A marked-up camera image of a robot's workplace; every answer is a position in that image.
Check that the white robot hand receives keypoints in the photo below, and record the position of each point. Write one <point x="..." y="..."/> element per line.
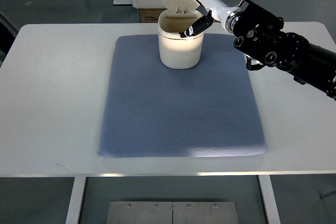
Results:
<point x="217" y="10"/>

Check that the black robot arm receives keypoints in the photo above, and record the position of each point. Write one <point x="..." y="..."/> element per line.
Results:
<point x="260" y="37"/>

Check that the white trash bin with lid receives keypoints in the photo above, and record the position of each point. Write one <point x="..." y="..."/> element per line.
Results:
<point x="177" y="52"/>

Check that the cardboard box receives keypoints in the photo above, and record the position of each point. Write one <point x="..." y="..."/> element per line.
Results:
<point x="150" y="15"/>

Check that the blue textured mat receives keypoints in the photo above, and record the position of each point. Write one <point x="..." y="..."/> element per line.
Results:
<point x="154" y="111"/>

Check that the dark chair at left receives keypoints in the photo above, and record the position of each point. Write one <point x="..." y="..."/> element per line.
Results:
<point x="8" y="34"/>

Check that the right white table leg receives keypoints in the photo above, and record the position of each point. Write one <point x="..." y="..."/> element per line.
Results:
<point x="269" y="201"/>

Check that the white table leg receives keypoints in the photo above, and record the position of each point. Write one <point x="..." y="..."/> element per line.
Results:
<point x="269" y="201"/>
<point x="76" y="198"/>

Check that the left white table leg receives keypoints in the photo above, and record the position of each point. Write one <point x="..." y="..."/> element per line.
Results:
<point x="76" y="198"/>

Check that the metal base plate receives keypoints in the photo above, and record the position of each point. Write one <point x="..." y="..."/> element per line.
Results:
<point x="172" y="212"/>

